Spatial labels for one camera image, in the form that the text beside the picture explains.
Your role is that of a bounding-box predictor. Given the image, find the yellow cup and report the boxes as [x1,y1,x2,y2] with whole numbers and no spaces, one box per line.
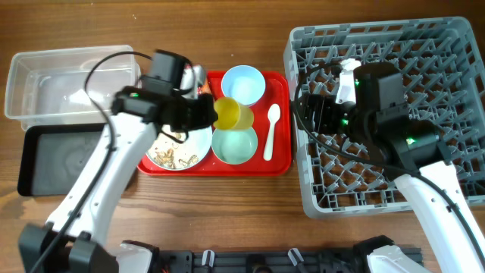
[213,97,255,130]

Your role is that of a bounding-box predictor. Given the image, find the white plastic spoon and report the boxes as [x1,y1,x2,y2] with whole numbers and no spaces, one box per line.
[263,104,281,162]

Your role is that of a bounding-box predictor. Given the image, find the green bowl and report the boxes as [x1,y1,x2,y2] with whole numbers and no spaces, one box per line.
[211,127,258,165]

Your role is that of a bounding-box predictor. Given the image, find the light blue bowl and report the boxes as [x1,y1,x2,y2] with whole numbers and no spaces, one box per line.
[221,65,266,106]

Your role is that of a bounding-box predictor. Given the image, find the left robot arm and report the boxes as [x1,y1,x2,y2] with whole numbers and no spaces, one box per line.
[18,49,217,272]

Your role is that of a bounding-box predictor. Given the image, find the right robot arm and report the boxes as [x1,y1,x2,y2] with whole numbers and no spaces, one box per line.
[293,62,484,272]

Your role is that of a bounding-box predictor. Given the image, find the grey dishwasher rack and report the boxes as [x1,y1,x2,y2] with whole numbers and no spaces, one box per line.
[283,17,484,218]

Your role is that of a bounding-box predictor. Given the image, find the orange carrot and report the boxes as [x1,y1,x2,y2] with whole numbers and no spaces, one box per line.
[201,81,211,94]

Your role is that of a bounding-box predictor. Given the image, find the light blue plate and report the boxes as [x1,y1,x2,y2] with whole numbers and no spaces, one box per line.
[146,125,212,171]

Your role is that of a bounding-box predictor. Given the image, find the red serving tray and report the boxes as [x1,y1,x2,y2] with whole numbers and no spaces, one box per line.
[138,71,292,177]

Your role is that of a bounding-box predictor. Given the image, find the black tray bin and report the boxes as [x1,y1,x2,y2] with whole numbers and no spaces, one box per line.
[17,123,104,196]

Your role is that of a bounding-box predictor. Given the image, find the clear plastic bin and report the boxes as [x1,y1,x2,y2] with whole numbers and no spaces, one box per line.
[5,45,141,130]

